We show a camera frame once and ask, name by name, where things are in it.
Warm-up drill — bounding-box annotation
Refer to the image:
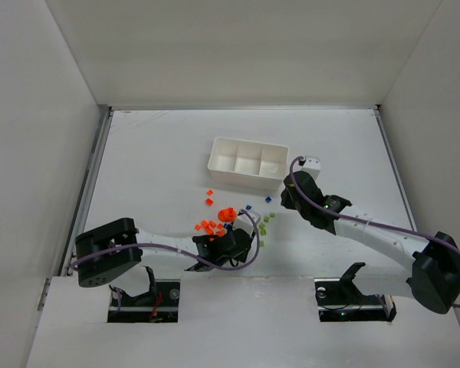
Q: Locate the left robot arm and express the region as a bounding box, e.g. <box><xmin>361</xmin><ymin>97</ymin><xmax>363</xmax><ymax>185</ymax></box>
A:
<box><xmin>70</xmin><ymin>212</ymin><xmax>258</xmax><ymax>296</ymax></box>

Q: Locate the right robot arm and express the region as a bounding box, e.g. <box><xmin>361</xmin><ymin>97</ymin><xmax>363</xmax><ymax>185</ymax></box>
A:
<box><xmin>281</xmin><ymin>170</ymin><xmax>460</xmax><ymax>314</ymax></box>

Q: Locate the large orange round lego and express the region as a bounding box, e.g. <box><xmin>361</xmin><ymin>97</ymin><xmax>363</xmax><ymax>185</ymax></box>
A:
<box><xmin>218</xmin><ymin>207</ymin><xmax>237</xmax><ymax>223</ymax></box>

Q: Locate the white three-compartment container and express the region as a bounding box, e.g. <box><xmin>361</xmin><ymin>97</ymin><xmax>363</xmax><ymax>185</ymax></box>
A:
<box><xmin>207</xmin><ymin>136</ymin><xmax>289</xmax><ymax>191</ymax></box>

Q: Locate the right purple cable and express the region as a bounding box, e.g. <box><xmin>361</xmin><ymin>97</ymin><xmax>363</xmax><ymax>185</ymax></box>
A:
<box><xmin>289</xmin><ymin>155</ymin><xmax>460</xmax><ymax>310</ymax></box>

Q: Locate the purple cable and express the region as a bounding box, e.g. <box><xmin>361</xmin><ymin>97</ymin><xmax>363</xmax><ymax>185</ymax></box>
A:
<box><xmin>69</xmin><ymin>212</ymin><xmax>261</xmax><ymax>273</ymax></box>
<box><xmin>289</xmin><ymin>155</ymin><xmax>460</xmax><ymax>310</ymax></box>

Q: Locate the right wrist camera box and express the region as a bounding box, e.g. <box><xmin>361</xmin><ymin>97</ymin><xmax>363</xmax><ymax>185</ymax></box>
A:
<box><xmin>301</xmin><ymin>156</ymin><xmax>321</xmax><ymax>180</ymax></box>

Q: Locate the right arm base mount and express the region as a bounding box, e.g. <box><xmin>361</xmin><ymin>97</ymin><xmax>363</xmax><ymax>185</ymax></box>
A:
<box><xmin>314</xmin><ymin>262</ymin><xmax>397</xmax><ymax>323</ymax></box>

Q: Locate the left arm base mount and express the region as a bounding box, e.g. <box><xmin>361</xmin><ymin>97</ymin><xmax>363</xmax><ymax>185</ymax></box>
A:
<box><xmin>107</xmin><ymin>267</ymin><xmax>180</xmax><ymax>324</ymax></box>

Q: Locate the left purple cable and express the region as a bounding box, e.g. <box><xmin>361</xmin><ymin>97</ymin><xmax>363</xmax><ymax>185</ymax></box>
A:
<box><xmin>69</xmin><ymin>212</ymin><xmax>261</xmax><ymax>273</ymax></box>

